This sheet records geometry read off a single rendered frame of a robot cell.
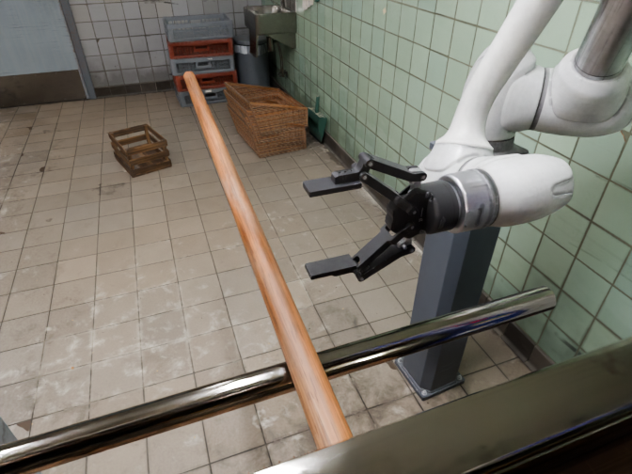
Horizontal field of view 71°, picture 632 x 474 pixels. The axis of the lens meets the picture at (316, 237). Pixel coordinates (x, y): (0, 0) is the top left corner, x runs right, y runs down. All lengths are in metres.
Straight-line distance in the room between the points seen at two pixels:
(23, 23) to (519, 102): 4.64
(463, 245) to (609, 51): 0.60
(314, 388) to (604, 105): 1.00
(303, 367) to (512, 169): 0.43
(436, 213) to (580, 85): 0.64
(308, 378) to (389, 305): 1.82
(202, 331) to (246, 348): 0.24
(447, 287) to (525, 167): 0.84
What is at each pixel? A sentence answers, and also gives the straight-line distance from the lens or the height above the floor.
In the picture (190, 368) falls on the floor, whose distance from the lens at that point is 2.00.
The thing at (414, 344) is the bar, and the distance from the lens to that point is 0.49.
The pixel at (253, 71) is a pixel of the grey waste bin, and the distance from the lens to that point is 4.82.
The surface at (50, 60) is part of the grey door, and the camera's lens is 5.28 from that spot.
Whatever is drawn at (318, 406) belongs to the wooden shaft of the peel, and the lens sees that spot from 0.39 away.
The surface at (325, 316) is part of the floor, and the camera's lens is 2.13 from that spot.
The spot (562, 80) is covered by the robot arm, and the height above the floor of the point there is 1.23.
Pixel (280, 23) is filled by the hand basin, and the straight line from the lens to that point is 4.15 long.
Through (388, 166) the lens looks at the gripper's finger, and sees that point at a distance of 0.58.
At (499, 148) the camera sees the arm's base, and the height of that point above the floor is 1.04.
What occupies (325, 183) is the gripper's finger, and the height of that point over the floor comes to 1.26.
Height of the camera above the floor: 1.53
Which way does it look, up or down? 36 degrees down
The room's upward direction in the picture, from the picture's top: straight up
